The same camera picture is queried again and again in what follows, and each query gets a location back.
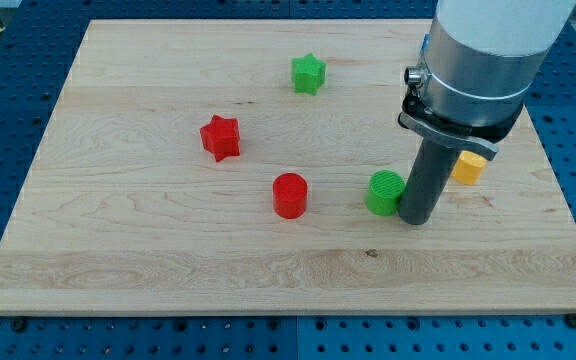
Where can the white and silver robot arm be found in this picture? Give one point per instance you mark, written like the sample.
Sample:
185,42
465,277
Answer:
474,70

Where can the red cylinder block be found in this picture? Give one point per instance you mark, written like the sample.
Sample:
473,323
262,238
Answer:
290,192

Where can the light wooden board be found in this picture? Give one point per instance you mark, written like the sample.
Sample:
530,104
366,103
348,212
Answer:
124,213

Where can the red star block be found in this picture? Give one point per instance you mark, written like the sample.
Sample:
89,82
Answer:
221,137

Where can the green cylinder block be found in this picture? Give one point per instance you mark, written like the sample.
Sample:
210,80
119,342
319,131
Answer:
385,189

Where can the green star block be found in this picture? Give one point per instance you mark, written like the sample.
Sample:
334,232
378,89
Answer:
308,74

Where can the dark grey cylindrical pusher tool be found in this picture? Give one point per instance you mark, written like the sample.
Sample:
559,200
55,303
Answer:
432,167

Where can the yellow block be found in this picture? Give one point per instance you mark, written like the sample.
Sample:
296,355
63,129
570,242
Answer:
468,168

